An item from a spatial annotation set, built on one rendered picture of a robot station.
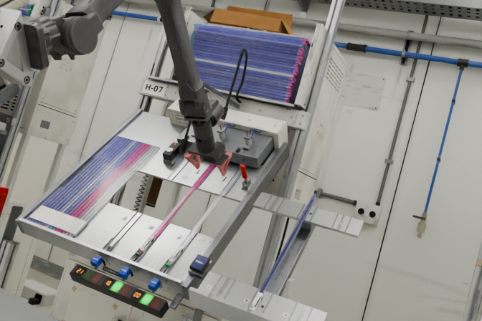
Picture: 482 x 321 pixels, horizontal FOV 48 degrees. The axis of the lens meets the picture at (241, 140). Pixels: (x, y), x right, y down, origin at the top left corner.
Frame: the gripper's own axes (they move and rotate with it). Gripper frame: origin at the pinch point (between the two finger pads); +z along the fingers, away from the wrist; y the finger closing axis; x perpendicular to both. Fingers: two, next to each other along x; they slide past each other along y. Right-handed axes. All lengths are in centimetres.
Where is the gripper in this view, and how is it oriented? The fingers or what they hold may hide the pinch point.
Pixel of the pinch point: (211, 169)
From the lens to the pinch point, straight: 174.9
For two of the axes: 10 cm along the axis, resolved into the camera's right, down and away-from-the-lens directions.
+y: -8.8, -2.0, 4.2
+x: -4.6, 5.9, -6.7
